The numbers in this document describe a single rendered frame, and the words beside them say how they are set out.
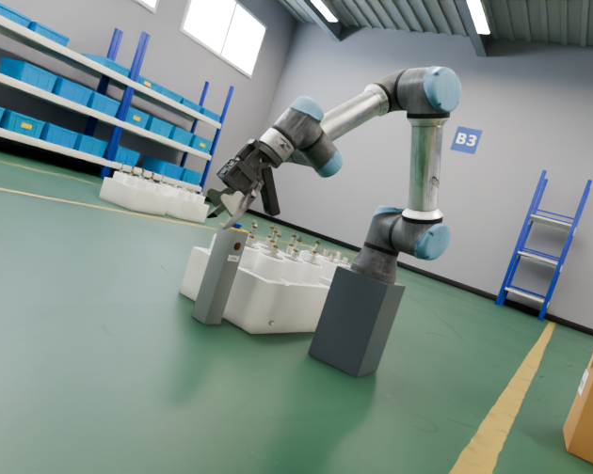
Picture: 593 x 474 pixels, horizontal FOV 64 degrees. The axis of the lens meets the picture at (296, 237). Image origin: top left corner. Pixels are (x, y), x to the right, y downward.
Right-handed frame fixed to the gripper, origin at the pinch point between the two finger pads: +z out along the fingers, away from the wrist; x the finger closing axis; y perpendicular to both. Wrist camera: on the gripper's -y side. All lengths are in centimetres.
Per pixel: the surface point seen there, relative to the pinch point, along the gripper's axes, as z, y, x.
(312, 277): -11, -57, -51
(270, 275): -1, -38, -40
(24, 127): 45, 82, -500
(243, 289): 9, -34, -43
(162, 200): 6, -45, -312
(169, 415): 32.4, -11.0, 21.1
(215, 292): 14.7, -24.9, -36.3
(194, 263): 14, -24, -66
